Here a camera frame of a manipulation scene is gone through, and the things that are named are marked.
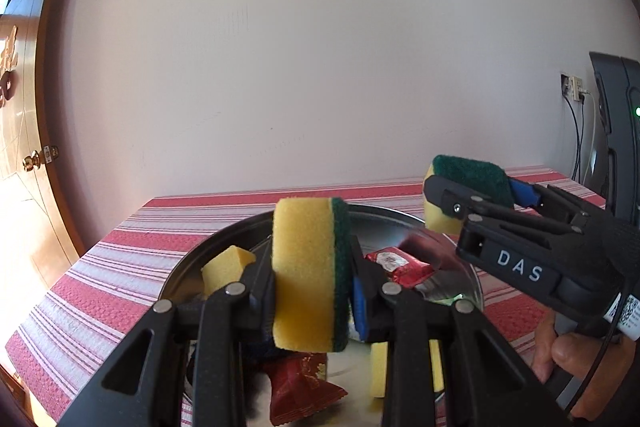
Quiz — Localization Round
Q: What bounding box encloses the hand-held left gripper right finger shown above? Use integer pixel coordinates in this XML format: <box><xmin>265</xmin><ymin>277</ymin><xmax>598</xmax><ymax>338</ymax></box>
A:
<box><xmin>349</xmin><ymin>247</ymin><xmax>571</xmax><ymax>427</ymax></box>

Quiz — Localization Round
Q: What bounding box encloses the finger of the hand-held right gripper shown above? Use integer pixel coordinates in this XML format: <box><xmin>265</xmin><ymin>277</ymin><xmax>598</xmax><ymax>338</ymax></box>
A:
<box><xmin>424</xmin><ymin>175</ymin><xmax>587</xmax><ymax>239</ymax></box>
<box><xmin>509</xmin><ymin>178</ymin><xmax>609</xmax><ymax>224</ymax></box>

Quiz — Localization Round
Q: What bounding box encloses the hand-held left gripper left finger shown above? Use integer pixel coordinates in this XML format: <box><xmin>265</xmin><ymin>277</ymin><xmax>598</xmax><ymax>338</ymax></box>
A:
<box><xmin>57</xmin><ymin>251</ymin><xmax>276</xmax><ymax>427</ymax></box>

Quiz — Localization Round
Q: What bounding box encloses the small red candy packet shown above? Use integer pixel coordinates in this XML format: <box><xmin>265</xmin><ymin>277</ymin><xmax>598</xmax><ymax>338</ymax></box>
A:
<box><xmin>363</xmin><ymin>248</ymin><xmax>434</xmax><ymax>291</ymax></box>

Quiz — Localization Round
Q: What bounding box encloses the round metal tin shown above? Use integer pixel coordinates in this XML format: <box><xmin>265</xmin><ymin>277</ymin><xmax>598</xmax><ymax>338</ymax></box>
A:
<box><xmin>159</xmin><ymin>202</ymin><xmax>487</xmax><ymax>427</ymax></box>

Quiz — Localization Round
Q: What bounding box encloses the red snack packet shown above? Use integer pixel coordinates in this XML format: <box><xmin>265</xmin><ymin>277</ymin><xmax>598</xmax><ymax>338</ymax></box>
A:
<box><xmin>261</xmin><ymin>351</ymin><xmax>349</xmax><ymax>426</ymax></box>

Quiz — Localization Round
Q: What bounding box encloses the red striped cloth desktop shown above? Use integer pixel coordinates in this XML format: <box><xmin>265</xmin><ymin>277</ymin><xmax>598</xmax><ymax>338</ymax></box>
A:
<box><xmin>4</xmin><ymin>165</ymin><xmax>609</xmax><ymax>427</ymax></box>

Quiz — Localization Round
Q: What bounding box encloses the person's right hand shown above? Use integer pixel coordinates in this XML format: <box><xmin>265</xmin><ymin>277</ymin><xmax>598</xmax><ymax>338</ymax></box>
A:
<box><xmin>531</xmin><ymin>311</ymin><xmax>640</xmax><ymax>424</ymax></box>

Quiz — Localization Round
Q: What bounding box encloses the brass door knob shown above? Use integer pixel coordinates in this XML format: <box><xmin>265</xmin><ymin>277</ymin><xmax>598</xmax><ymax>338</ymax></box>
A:
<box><xmin>22</xmin><ymin>144</ymin><xmax>60</xmax><ymax>174</ymax></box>

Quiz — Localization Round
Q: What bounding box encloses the wooden door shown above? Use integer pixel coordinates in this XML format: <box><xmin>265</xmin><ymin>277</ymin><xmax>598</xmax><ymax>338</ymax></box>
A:
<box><xmin>0</xmin><ymin>0</ymin><xmax>87</xmax><ymax>289</ymax></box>

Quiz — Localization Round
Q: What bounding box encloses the dark door ornament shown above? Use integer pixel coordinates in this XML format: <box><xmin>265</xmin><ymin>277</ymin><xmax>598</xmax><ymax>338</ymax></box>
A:
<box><xmin>0</xmin><ymin>24</ymin><xmax>19</xmax><ymax>108</ymax></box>

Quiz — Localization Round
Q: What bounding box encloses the black cable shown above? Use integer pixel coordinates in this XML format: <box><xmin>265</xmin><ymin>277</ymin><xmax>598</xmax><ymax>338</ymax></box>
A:
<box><xmin>566</xmin><ymin>93</ymin><xmax>586</xmax><ymax>182</ymax></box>

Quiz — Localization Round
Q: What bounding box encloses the white cable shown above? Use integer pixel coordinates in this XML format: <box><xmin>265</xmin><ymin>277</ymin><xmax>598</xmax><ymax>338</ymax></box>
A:
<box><xmin>582</xmin><ymin>91</ymin><xmax>599</xmax><ymax>180</ymax></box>

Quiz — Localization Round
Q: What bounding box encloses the white wall socket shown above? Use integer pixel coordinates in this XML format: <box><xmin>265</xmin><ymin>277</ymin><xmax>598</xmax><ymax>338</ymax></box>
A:
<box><xmin>559</xmin><ymin>74</ymin><xmax>587</xmax><ymax>104</ymax></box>

